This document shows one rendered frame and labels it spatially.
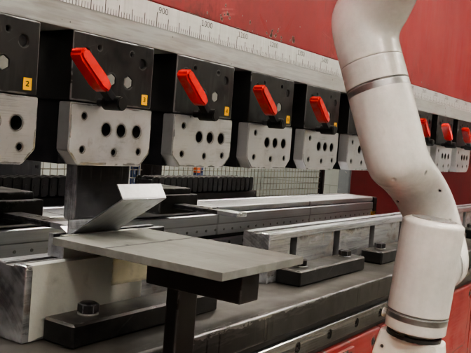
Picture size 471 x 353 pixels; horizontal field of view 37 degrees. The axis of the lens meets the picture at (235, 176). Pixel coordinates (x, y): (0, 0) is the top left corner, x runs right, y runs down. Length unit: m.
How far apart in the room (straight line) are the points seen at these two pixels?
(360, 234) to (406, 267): 0.73
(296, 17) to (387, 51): 0.36
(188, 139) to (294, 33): 0.36
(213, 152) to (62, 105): 0.31
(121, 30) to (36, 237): 0.43
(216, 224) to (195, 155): 0.55
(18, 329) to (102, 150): 0.24
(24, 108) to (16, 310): 0.25
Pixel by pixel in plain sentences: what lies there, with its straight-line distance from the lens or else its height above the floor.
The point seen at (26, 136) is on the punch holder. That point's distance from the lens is 0.83.
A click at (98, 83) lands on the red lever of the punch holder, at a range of 0.86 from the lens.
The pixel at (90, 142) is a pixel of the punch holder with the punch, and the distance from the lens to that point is 0.90.
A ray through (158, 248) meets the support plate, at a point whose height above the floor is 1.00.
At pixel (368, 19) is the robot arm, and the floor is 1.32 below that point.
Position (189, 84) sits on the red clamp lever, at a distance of 0.99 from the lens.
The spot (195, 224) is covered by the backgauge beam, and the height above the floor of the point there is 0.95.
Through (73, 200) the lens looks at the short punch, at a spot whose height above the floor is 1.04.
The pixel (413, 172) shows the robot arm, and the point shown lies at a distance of 0.97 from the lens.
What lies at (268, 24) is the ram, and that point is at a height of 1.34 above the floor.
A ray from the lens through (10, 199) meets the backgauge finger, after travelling 1.11.
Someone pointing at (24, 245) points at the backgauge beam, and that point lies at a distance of 1.20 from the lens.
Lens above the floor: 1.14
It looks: 3 degrees down
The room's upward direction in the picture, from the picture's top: 4 degrees clockwise
